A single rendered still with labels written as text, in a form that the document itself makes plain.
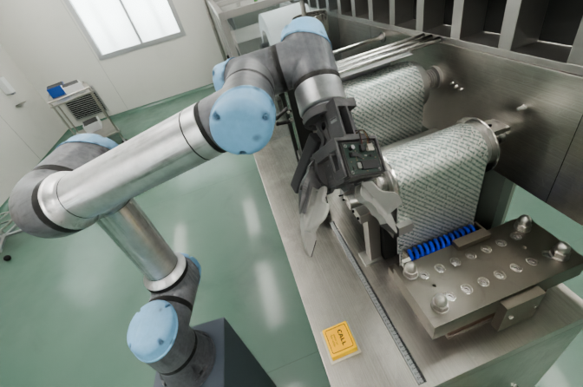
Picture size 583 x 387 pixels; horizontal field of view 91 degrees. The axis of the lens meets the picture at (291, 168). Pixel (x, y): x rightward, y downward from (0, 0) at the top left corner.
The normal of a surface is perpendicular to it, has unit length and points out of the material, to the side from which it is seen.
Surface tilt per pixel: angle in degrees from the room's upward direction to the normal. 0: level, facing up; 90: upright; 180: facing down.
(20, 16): 90
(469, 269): 0
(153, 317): 8
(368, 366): 0
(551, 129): 90
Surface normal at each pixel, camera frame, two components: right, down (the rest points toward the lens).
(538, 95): -0.94, 0.33
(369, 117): 0.28, 0.55
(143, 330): -0.22, -0.69
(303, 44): -0.18, -0.21
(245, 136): 0.05, 0.59
